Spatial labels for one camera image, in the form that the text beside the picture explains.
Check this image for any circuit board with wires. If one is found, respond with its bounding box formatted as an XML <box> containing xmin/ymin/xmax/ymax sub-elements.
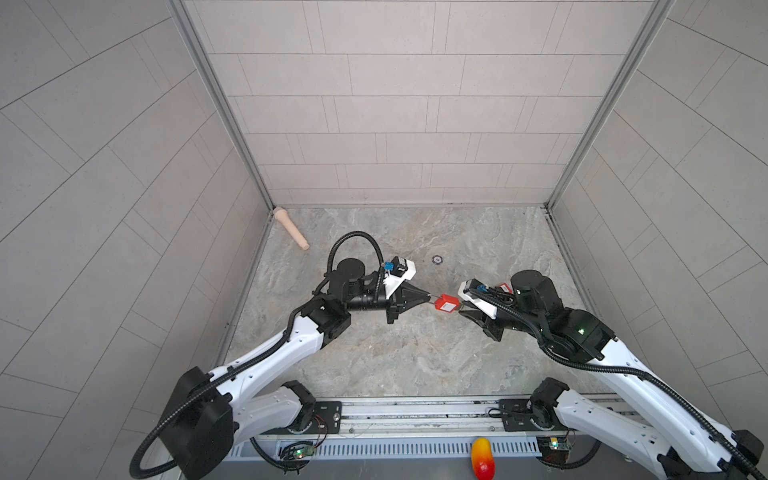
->
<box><xmin>536</xmin><ymin>436</ymin><xmax>573</xmax><ymax>469</ymax></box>
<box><xmin>279</xmin><ymin>441</ymin><xmax>317</xmax><ymax>470</ymax></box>

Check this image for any metal base rail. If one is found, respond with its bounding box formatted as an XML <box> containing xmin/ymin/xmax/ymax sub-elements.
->
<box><xmin>227</xmin><ymin>392</ymin><xmax>655</xmax><ymax>463</ymax></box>

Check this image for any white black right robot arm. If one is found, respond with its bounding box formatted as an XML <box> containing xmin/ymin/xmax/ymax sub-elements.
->
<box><xmin>458</xmin><ymin>270</ymin><xmax>764</xmax><ymax>479</ymax></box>

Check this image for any right circuit board with wires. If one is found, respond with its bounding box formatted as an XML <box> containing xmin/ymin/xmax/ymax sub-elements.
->
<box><xmin>536</xmin><ymin>436</ymin><xmax>573</xmax><ymax>469</ymax></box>

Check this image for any red yellow toy fruit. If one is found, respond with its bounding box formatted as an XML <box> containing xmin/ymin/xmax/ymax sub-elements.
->
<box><xmin>471</xmin><ymin>438</ymin><xmax>496</xmax><ymax>480</ymax></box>

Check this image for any left circuit board with wires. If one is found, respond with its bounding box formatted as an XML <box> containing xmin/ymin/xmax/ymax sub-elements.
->
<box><xmin>279</xmin><ymin>441</ymin><xmax>317</xmax><ymax>470</ymax></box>

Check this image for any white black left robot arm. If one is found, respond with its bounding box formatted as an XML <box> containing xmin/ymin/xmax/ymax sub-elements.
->
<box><xmin>129</xmin><ymin>231</ymin><xmax>430</xmax><ymax>479</ymax></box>

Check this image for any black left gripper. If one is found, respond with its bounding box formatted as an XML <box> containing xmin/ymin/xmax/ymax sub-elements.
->
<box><xmin>338</xmin><ymin>287</ymin><xmax>426</xmax><ymax>329</ymax></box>

